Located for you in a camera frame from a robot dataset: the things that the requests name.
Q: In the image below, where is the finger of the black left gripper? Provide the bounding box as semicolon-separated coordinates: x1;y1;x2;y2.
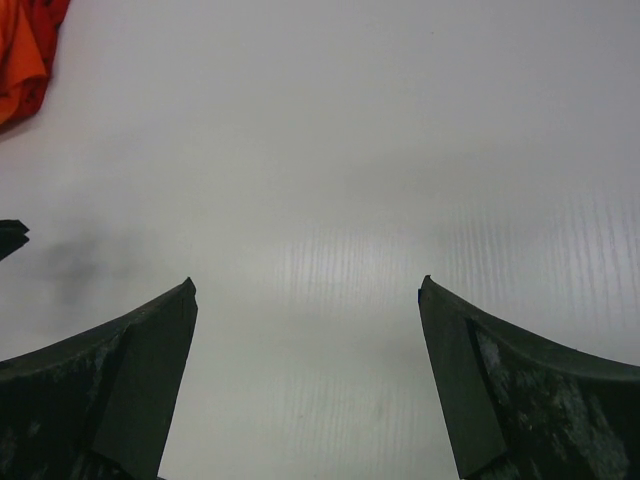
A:
0;220;29;260

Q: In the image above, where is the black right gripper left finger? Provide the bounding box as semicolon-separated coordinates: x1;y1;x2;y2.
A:
1;279;198;479

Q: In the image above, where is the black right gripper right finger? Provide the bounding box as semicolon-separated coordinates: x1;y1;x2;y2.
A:
418;277;639;479

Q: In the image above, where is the folded red t shirt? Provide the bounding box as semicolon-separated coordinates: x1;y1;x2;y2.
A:
0;0;72;134

